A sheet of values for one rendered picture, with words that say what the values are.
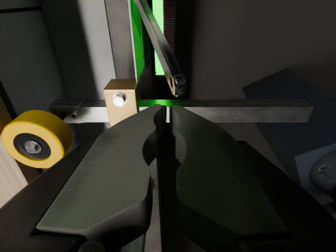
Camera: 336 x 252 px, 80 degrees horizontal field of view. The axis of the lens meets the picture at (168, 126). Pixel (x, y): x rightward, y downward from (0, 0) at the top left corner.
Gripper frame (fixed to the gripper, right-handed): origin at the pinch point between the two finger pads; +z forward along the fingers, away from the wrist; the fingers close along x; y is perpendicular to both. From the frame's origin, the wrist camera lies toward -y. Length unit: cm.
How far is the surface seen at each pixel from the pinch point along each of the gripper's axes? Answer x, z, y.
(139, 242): -7.0, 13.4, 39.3
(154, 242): -7, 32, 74
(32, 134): -17.7, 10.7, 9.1
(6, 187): -26.2, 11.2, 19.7
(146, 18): -1.7, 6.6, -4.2
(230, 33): 29, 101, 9
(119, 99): -7.6, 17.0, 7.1
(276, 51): 55, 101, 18
